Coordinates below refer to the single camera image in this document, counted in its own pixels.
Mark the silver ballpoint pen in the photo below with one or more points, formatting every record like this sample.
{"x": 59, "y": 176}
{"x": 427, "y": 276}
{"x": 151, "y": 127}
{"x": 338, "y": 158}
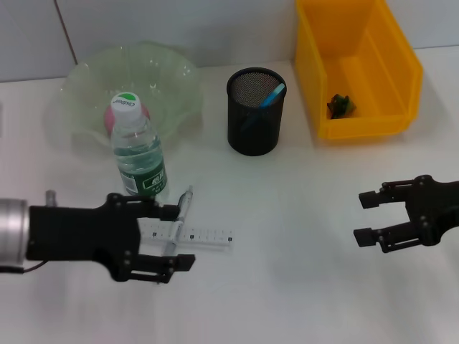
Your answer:
{"x": 184, "y": 204}

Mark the clear plastic ruler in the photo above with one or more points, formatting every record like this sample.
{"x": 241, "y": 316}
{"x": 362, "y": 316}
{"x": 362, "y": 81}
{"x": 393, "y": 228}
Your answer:
{"x": 208, "y": 238}

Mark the green plastic scrap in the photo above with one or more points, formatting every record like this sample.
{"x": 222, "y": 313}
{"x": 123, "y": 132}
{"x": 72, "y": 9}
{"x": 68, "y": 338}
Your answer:
{"x": 340, "y": 106}

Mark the blue plastic scissors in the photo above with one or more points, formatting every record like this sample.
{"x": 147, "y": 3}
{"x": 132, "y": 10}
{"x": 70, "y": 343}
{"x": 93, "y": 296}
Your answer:
{"x": 272, "y": 96}

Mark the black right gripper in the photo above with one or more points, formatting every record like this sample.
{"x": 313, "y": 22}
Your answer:
{"x": 437, "y": 208}

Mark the pink peach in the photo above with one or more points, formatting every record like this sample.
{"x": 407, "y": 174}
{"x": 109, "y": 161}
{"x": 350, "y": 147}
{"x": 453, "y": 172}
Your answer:
{"x": 107, "y": 120}

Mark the yellow plastic bin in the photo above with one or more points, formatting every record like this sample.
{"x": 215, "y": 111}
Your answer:
{"x": 358, "y": 53}

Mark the clear green-label water bottle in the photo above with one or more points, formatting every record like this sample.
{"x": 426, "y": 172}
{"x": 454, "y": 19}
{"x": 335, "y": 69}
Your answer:
{"x": 141, "y": 161}

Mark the translucent green fruit plate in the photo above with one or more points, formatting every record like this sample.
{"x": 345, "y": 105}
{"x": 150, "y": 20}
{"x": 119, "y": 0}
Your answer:
{"x": 161, "y": 79}

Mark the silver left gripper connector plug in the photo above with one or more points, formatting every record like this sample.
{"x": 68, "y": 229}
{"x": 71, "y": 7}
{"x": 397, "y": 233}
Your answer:
{"x": 51, "y": 199}

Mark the black mesh pen holder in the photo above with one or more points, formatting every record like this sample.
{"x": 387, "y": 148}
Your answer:
{"x": 254, "y": 136}

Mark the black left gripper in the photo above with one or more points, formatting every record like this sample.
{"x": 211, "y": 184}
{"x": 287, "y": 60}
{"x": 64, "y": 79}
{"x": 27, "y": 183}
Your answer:
{"x": 71, "y": 233}

